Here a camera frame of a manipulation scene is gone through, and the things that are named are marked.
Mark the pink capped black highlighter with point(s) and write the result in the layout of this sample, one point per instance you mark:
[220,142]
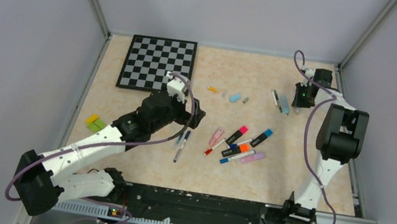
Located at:
[236,135]

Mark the small yellow pen cap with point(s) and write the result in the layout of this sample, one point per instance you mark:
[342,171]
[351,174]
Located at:
[212,89]

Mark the pink correction tape pen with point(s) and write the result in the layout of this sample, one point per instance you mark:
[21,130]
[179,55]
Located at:
[216,136]

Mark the green gel pen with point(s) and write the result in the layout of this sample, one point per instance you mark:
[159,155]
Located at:
[279,106]

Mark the green yellow block stack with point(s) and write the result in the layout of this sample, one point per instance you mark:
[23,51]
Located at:
[95,124]

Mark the blue capped white marker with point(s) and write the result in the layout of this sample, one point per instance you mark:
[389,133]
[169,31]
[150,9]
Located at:
[237,156]

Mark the light blue correction tape pen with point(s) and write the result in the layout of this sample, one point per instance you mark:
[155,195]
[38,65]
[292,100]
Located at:
[285,105]

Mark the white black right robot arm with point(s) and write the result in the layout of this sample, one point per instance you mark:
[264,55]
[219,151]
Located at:
[339,140]

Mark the teal gel pen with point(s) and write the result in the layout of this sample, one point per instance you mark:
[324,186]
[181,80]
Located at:
[179,139]

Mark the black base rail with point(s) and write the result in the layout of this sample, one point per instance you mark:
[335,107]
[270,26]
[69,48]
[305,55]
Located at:
[181,207]

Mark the orange capped black highlighter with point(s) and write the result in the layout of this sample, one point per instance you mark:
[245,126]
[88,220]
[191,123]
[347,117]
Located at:
[236,150]

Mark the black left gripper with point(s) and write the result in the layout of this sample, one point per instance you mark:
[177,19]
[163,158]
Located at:
[193,121]

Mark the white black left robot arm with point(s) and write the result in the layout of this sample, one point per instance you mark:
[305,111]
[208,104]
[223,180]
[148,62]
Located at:
[43,180]

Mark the lilac highlighter pen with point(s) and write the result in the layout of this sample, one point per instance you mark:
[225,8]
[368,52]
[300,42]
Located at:
[252,158]

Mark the yellow capped white pen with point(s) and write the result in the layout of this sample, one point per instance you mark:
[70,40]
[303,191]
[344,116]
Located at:
[275,97]

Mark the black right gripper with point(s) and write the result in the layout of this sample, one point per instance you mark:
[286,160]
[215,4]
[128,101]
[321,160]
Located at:
[297,102]

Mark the dark blue capped pen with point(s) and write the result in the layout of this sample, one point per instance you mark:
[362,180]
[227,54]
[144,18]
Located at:
[182,145]

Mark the blue capped black highlighter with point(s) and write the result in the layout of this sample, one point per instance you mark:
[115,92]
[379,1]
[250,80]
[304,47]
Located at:
[261,138]

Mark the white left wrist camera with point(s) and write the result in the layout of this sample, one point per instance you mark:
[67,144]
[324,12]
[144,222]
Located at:
[177,86]

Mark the light blue tape cap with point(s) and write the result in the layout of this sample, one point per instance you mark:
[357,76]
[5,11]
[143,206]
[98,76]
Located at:
[234,98]

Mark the black white checkerboard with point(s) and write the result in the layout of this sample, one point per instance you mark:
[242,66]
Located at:
[149,59]

